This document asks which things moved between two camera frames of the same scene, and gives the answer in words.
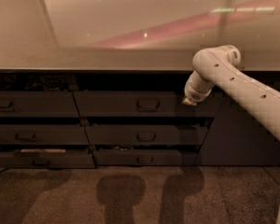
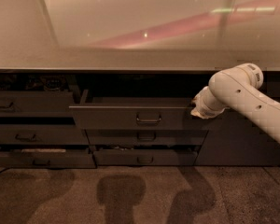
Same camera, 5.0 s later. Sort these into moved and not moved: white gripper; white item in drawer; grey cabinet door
Moved: white gripper
Not moved: grey cabinet door; white item in drawer
